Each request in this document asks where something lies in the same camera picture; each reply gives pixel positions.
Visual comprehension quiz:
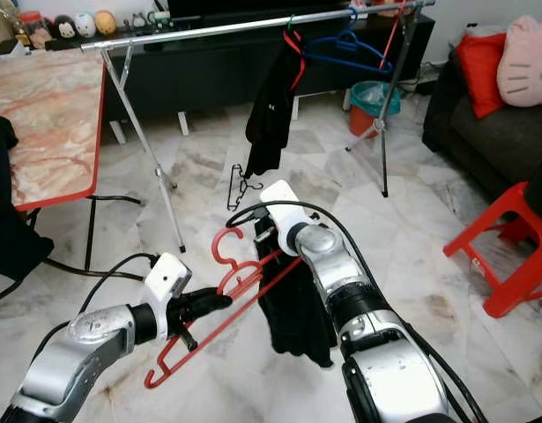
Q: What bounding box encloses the thick red plastic hanger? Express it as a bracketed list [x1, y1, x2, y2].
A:
[145, 226, 302, 389]

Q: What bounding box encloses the black round doll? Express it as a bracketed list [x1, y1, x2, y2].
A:
[53, 15, 76, 41]

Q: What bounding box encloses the marble table red edge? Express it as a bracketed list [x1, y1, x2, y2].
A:
[0, 48, 146, 311]

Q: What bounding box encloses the teal plastic bag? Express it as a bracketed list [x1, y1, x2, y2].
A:
[348, 80, 402, 117]

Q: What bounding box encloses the red lidded jar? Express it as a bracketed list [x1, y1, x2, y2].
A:
[20, 11, 51, 49]

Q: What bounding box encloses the tall glass bottle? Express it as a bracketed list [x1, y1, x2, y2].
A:
[0, 0, 25, 43]

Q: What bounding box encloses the white round doll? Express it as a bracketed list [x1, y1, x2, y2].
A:
[75, 12, 96, 38]

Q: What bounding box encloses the small white box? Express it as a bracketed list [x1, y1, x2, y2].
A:
[0, 39, 31, 59]

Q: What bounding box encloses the black shirt green print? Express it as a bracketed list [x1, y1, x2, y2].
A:
[255, 225, 338, 369]

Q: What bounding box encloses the black TV cabinet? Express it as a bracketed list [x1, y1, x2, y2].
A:
[108, 13, 436, 122]

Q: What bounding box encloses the red hanger green hook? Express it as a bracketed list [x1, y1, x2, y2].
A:
[284, 15, 307, 52]

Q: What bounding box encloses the black wire hanger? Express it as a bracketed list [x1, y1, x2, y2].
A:
[226, 163, 265, 212]

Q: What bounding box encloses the red cushion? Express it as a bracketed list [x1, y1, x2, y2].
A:
[456, 33, 509, 120]

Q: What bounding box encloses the blue hanger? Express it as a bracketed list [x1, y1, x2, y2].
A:
[306, 7, 395, 76]

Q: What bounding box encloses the black garment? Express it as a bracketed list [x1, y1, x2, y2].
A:
[0, 115, 56, 283]

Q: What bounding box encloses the red plastic stool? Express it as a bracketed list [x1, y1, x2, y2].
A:
[444, 181, 542, 318]

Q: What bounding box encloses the black television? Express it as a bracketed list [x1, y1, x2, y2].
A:
[167, 0, 368, 19]

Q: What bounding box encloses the hanging black t-shirt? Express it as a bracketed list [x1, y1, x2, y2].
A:
[244, 31, 307, 179]

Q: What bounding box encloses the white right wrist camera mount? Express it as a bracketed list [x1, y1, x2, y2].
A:
[260, 179, 314, 256]

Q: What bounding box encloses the orange round doll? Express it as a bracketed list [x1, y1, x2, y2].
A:
[94, 10, 117, 36]

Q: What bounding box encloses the red bucket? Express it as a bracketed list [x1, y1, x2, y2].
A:
[348, 106, 379, 138]

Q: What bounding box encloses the dark grey fabric sofa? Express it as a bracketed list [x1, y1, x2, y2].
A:
[422, 44, 542, 202]

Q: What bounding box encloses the pink cat face cushion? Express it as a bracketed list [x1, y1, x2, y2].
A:
[497, 15, 542, 108]

